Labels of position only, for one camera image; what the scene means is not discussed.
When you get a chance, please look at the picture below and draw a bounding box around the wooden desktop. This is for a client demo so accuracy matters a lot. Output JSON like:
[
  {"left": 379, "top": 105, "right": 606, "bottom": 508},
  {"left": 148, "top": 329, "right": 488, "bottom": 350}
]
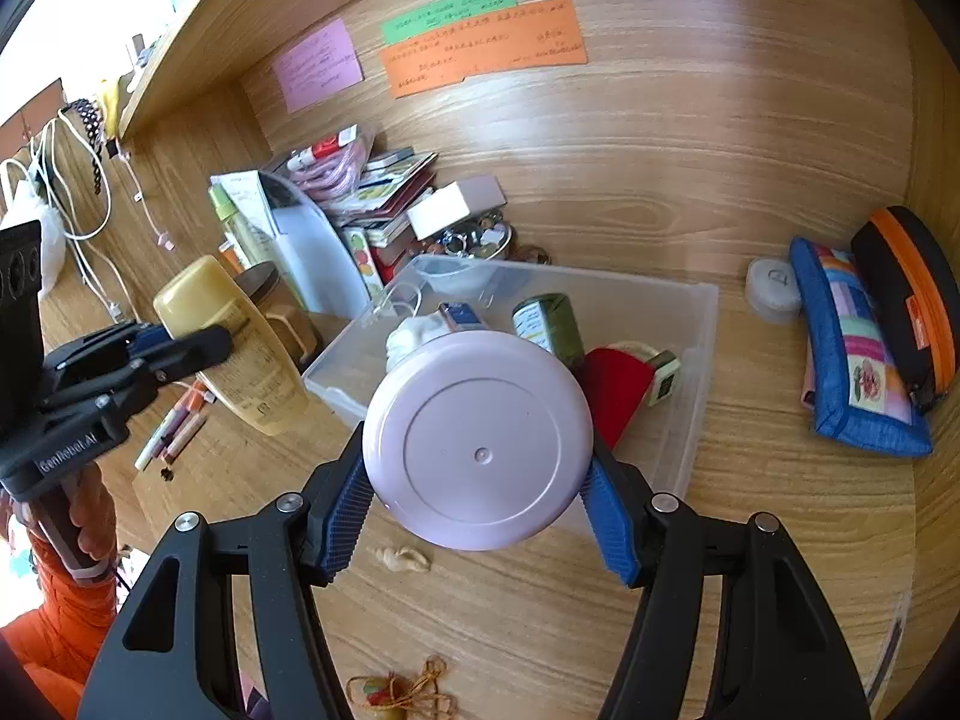
[{"left": 37, "top": 187, "right": 920, "bottom": 720}]

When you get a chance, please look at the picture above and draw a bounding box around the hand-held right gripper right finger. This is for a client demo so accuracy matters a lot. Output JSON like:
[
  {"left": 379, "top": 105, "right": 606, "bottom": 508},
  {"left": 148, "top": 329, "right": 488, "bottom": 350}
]
[{"left": 577, "top": 439, "right": 871, "bottom": 720}]

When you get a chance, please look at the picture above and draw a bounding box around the person's left forearm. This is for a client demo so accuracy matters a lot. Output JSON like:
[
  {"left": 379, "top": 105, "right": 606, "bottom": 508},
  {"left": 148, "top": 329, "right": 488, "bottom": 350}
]
[{"left": 0, "top": 525, "right": 128, "bottom": 698}]

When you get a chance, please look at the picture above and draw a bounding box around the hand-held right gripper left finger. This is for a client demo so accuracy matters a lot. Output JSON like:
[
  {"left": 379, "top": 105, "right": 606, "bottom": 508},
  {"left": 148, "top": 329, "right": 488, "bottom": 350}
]
[{"left": 77, "top": 431, "right": 376, "bottom": 720}]

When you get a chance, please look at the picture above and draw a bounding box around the beige knotted string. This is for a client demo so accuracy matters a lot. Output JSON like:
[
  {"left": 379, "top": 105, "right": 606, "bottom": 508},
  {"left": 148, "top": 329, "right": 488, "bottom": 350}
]
[{"left": 373, "top": 544, "right": 434, "bottom": 575}]

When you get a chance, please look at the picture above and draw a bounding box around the fruit print box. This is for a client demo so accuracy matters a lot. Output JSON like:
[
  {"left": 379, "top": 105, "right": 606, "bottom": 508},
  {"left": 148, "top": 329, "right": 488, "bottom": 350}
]
[{"left": 343, "top": 229, "right": 385, "bottom": 305}]

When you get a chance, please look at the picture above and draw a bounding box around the translucent white file holder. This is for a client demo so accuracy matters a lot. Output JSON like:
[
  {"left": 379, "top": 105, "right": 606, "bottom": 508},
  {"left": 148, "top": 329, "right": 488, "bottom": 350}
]
[{"left": 255, "top": 171, "right": 372, "bottom": 320}]

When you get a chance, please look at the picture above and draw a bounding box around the orange paper note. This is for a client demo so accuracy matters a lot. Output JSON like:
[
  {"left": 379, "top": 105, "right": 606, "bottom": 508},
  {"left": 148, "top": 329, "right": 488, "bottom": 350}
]
[{"left": 379, "top": 0, "right": 590, "bottom": 100}]

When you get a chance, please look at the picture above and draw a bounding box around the blue patchwork pencil pouch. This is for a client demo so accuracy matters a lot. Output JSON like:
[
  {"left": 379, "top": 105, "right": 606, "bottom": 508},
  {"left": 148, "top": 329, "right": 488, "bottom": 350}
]
[{"left": 790, "top": 236, "right": 935, "bottom": 458}]

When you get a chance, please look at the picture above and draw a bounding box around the clear plastic bin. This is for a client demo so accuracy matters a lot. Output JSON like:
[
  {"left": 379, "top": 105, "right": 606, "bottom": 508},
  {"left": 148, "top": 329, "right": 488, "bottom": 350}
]
[{"left": 302, "top": 253, "right": 719, "bottom": 541}]

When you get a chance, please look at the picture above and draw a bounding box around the white plastic bag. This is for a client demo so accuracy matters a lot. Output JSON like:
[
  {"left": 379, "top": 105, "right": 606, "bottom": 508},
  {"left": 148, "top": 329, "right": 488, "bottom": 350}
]
[{"left": 0, "top": 180, "right": 67, "bottom": 297}]

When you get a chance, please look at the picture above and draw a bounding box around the metal bowl of trinkets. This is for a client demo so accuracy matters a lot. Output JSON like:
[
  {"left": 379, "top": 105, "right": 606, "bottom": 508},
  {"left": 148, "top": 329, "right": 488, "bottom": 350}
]
[{"left": 424, "top": 214, "right": 518, "bottom": 260}]

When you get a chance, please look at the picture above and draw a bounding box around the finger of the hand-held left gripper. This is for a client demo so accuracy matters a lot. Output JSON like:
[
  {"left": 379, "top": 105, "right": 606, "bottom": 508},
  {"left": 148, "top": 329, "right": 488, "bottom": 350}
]
[
  {"left": 43, "top": 319, "right": 171, "bottom": 381},
  {"left": 41, "top": 325, "right": 235, "bottom": 422}
]

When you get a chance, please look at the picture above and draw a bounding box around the yellow plastic bottle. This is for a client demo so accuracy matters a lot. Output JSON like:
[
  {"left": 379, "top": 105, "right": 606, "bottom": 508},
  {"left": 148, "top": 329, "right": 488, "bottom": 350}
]
[{"left": 152, "top": 255, "right": 310, "bottom": 436}]

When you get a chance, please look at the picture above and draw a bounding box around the pink coiled cord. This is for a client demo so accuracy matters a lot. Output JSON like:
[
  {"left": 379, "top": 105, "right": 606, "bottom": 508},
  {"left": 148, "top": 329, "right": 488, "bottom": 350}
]
[{"left": 289, "top": 131, "right": 376, "bottom": 200}]

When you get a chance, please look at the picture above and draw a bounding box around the green tin can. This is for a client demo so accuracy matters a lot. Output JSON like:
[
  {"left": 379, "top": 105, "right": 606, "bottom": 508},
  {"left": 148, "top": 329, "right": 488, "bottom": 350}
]
[{"left": 511, "top": 292, "right": 586, "bottom": 368}]

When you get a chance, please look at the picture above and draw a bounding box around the pink lidded jar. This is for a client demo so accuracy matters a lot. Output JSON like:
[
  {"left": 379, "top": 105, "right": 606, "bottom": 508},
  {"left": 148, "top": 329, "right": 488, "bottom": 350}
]
[{"left": 361, "top": 334, "right": 595, "bottom": 550}]

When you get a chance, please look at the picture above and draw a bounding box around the tasselled charm keychain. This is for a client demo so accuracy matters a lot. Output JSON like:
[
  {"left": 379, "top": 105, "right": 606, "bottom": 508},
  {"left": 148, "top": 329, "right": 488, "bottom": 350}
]
[{"left": 346, "top": 656, "right": 458, "bottom": 720}]

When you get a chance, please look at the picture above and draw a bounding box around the bunch of marker pens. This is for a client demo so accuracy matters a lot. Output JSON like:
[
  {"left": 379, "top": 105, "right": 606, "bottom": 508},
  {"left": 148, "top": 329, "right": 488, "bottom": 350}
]
[{"left": 133, "top": 382, "right": 207, "bottom": 477}]

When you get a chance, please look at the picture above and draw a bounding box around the small white round case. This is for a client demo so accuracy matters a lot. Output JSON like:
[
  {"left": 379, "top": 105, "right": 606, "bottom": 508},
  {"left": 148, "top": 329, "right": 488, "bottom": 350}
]
[{"left": 745, "top": 257, "right": 803, "bottom": 325}]

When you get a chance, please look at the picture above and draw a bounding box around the red white tube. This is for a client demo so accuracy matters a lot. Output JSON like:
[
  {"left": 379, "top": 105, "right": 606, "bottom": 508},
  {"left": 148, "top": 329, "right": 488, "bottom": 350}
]
[{"left": 289, "top": 127, "right": 357, "bottom": 170}]

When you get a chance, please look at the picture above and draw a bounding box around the green paper note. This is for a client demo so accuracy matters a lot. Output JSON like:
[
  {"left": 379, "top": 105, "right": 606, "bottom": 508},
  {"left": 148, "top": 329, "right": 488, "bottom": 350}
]
[{"left": 380, "top": 0, "right": 518, "bottom": 46}]

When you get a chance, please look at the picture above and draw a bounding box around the black dotted headband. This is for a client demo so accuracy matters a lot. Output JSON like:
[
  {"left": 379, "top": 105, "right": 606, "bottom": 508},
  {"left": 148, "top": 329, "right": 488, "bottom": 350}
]
[{"left": 58, "top": 97, "right": 106, "bottom": 192}]

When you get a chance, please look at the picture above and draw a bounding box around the small white labelled box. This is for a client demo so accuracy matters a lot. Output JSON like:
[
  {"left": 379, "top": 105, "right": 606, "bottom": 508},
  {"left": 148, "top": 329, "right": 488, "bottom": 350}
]
[{"left": 646, "top": 349, "right": 682, "bottom": 407}]

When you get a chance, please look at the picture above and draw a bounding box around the small blue box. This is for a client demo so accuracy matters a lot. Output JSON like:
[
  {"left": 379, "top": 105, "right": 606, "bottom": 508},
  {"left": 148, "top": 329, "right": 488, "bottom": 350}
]
[{"left": 437, "top": 301, "right": 492, "bottom": 332}]

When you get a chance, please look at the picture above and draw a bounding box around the white cable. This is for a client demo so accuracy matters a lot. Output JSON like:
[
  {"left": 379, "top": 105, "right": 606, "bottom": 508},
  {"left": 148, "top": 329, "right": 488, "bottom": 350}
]
[{"left": 0, "top": 109, "right": 125, "bottom": 320}]

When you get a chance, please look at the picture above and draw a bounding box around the person's left hand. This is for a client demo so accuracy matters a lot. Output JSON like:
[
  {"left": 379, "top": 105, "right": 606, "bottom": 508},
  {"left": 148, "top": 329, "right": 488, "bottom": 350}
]
[{"left": 70, "top": 457, "right": 119, "bottom": 567}]

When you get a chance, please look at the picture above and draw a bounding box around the brown mug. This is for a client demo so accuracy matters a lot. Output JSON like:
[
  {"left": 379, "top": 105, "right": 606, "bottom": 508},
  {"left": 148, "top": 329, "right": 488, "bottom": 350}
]
[{"left": 232, "top": 262, "right": 320, "bottom": 361}]

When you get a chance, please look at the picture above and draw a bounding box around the black orange zip case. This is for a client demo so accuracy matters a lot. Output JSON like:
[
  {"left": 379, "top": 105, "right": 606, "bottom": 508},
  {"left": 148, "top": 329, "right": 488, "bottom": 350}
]
[{"left": 850, "top": 206, "right": 960, "bottom": 413}]

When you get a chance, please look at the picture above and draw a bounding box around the green spray bottle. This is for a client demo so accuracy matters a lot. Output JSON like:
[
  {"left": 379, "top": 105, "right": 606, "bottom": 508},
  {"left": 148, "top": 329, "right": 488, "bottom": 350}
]
[{"left": 208, "top": 184, "right": 263, "bottom": 263}]

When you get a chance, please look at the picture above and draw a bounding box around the red velvet drawstring pouch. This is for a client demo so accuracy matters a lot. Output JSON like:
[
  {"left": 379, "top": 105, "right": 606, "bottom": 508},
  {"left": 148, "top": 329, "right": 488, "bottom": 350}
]
[{"left": 574, "top": 341, "right": 665, "bottom": 451}]

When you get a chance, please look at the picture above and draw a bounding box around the stack of books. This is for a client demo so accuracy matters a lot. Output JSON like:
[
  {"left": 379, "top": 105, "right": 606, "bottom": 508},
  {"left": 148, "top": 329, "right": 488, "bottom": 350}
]
[{"left": 330, "top": 148, "right": 440, "bottom": 245}]

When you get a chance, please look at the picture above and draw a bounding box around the pink paper note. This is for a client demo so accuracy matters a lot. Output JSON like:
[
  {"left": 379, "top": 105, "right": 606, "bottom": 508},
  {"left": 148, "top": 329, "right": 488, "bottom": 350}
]
[{"left": 271, "top": 19, "right": 365, "bottom": 115}]

